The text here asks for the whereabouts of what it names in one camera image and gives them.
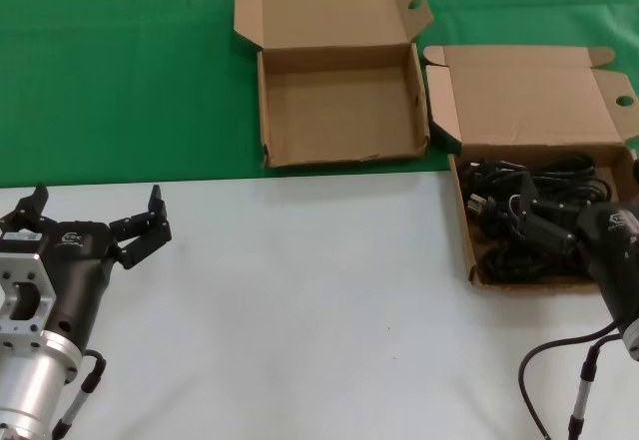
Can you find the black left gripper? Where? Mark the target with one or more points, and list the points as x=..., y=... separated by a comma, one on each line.
x=75, y=270

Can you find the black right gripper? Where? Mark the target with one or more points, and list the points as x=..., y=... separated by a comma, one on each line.
x=614, y=260

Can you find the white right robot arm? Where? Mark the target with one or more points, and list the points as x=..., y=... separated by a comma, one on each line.
x=632, y=340

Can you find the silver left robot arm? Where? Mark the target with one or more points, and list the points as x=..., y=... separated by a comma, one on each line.
x=25, y=385

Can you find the open cardboard box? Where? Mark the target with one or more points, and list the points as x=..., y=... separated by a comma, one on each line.
x=339, y=111
x=524, y=101

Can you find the green table cloth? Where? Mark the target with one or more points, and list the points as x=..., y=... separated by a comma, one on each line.
x=100, y=86

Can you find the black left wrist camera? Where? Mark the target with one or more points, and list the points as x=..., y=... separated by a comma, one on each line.
x=20, y=246

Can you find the silver left camera bracket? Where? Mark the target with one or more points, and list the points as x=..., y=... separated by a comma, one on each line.
x=41, y=280

